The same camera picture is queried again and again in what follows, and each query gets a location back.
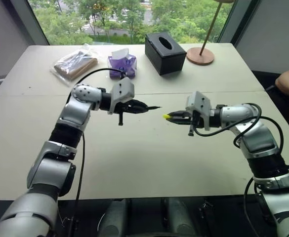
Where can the purple tissue pack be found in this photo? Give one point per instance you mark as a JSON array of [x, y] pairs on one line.
[[122, 64]]

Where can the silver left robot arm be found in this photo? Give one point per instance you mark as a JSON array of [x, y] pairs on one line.
[[60, 138]]

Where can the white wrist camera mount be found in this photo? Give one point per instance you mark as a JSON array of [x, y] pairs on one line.
[[198, 103], [123, 90]]

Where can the black tissue box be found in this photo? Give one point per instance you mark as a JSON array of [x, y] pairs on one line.
[[164, 54]]

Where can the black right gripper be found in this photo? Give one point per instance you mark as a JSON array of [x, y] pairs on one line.
[[196, 119]]

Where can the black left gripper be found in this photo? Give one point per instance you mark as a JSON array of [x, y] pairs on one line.
[[121, 108]]

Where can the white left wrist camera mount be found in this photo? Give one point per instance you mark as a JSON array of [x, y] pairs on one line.
[[123, 90]]

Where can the black marker pen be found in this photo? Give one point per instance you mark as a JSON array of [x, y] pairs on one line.
[[155, 107]]

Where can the wooden lamp stand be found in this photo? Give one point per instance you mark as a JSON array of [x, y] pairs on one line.
[[199, 55]]

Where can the dark grey rounded shape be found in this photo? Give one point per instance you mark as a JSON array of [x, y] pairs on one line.
[[115, 217]]

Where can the clear bag with brown items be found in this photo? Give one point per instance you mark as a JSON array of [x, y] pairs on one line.
[[72, 64]]

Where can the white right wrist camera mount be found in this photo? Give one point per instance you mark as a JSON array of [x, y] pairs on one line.
[[198, 103]]

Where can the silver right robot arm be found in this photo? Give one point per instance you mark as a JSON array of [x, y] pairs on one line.
[[258, 138]]

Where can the yellow marker cap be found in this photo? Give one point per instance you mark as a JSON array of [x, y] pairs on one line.
[[165, 116]]

